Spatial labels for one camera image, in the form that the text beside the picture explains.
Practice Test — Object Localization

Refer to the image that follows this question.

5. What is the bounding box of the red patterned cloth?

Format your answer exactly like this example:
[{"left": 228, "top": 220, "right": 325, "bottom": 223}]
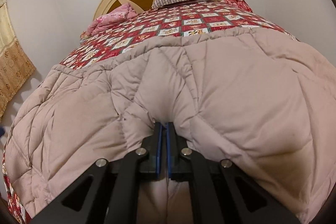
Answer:
[{"left": 223, "top": 0, "right": 254, "bottom": 14}]

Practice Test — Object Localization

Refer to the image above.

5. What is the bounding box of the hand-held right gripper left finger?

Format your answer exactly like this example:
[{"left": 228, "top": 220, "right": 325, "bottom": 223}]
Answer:
[{"left": 31, "top": 122, "right": 167, "bottom": 224}]

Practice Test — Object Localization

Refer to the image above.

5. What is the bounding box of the red checked printed bedsheet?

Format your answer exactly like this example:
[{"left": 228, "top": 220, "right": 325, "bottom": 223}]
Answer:
[{"left": 3, "top": 2, "right": 300, "bottom": 224}]

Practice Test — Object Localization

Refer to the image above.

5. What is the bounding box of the golden patterned side curtain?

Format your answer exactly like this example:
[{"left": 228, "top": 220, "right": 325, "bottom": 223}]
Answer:
[{"left": 0, "top": 0, "right": 37, "bottom": 111}]

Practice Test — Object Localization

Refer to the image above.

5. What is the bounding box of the pink folded quilt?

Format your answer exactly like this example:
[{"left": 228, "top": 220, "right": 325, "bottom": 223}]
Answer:
[{"left": 87, "top": 3, "right": 139, "bottom": 37}]

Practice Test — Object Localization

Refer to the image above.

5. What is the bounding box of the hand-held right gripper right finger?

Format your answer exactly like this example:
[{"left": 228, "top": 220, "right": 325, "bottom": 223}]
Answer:
[{"left": 167, "top": 122, "right": 302, "bottom": 224}]

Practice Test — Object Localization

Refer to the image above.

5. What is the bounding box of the beige quilted puffer jacket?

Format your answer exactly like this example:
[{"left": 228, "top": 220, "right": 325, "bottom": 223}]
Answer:
[{"left": 4, "top": 28, "right": 336, "bottom": 224}]

